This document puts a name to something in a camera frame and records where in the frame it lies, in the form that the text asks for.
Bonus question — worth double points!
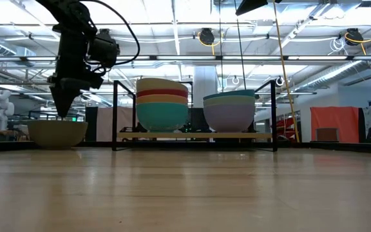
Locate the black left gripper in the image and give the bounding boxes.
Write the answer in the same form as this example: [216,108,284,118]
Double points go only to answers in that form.
[46,72,105,119]

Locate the grey olive bowl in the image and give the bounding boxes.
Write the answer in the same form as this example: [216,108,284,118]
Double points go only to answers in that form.
[26,120,89,150]

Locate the cream bowl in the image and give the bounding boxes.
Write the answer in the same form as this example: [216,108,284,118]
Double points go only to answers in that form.
[136,77,189,93]

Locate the salmon orange bowl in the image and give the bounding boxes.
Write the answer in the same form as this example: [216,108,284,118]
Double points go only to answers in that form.
[136,93,189,105]

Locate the light green bowl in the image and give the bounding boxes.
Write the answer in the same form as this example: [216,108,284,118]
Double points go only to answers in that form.
[203,95,256,108]

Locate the magenta pink bowl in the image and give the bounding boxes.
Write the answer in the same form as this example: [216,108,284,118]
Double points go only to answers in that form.
[136,88,189,99]

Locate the teal green bowl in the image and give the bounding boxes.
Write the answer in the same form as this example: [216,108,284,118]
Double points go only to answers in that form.
[136,102,189,133]

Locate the lavender bowl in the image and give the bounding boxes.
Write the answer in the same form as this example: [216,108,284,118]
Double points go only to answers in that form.
[203,103,256,133]

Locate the beige partition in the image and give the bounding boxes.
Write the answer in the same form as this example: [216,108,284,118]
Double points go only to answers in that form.
[95,106,135,142]

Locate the white humanoid robot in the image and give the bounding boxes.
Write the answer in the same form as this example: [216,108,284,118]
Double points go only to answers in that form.
[0,90,15,132]

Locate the white pillar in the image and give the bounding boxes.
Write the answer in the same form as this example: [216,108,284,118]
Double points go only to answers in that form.
[193,66,219,109]

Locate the red storage bins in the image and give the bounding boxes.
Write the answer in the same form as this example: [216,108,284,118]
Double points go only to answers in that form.
[275,117,300,141]

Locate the orange cloth partition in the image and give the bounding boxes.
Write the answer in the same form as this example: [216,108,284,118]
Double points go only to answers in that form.
[310,106,361,144]

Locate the black hanging cable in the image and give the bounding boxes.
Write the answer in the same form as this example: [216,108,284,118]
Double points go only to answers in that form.
[233,0,247,92]

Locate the black ceiling cable reel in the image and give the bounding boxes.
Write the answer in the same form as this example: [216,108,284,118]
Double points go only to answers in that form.
[197,28,222,48]
[344,27,371,55]

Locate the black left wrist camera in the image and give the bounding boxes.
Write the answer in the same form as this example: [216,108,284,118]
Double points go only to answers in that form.
[88,28,121,69]

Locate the yellow hanging cable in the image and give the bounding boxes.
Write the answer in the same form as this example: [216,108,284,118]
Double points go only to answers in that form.
[271,0,301,143]

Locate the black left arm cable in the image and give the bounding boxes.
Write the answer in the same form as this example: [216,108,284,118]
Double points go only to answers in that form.
[79,0,141,67]

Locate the silver ventilation duct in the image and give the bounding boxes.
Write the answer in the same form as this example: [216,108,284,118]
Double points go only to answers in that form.
[293,40,371,94]

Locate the wooden shelf with black frame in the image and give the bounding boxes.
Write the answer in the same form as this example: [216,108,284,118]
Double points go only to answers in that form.
[111,79,278,152]

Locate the black aluminium table frame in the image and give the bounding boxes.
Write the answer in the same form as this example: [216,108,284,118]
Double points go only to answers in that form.
[0,140,371,155]

